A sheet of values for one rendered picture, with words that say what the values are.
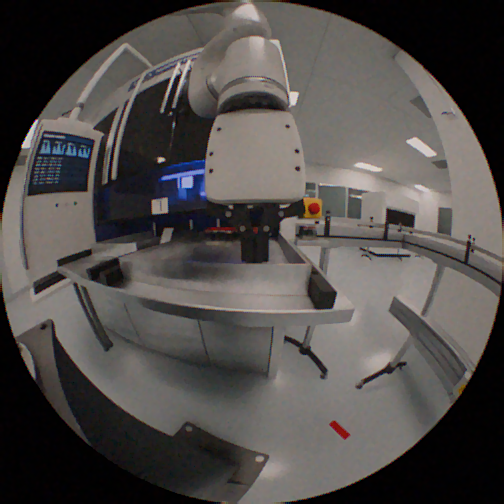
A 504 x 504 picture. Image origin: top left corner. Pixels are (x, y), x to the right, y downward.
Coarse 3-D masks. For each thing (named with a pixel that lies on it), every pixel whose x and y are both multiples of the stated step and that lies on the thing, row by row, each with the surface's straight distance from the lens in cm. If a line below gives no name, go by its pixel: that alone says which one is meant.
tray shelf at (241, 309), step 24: (72, 264) 53; (96, 264) 43; (312, 264) 28; (96, 288) 30; (120, 288) 23; (144, 288) 21; (168, 288) 20; (336, 288) 20; (168, 312) 18; (192, 312) 16; (216, 312) 15; (240, 312) 14; (264, 312) 14; (288, 312) 14; (312, 312) 15; (336, 312) 16
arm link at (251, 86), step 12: (228, 84) 19; (240, 84) 18; (252, 84) 18; (264, 84) 18; (276, 84) 19; (228, 96) 18; (240, 96) 17; (252, 96) 18; (264, 96) 17; (276, 96) 17; (288, 96) 21; (288, 108) 21
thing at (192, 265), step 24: (192, 240) 44; (288, 240) 30; (120, 264) 26; (144, 264) 21; (168, 264) 19; (192, 264) 17; (216, 264) 16; (240, 264) 15; (264, 264) 15; (288, 264) 15; (192, 288) 18; (216, 288) 17; (240, 288) 16; (264, 288) 16; (288, 288) 16
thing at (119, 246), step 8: (144, 232) 77; (184, 232) 57; (192, 232) 63; (112, 240) 65; (120, 240) 67; (128, 240) 70; (136, 240) 73; (144, 240) 71; (152, 240) 43; (160, 240) 46; (96, 248) 57; (104, 248) 52; (112, 248) 48; (120, 248) 44; (128, 248) 41; (136, 248) 39
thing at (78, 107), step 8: (120, 48) 174; (112, 56) 163; (104, 64) 154; (96, 72) 149; (96, 80) 140; (88, 88) 133; (80, 96) 130; (88, 96) 132; (80, 104) 123; (72, 112) 121
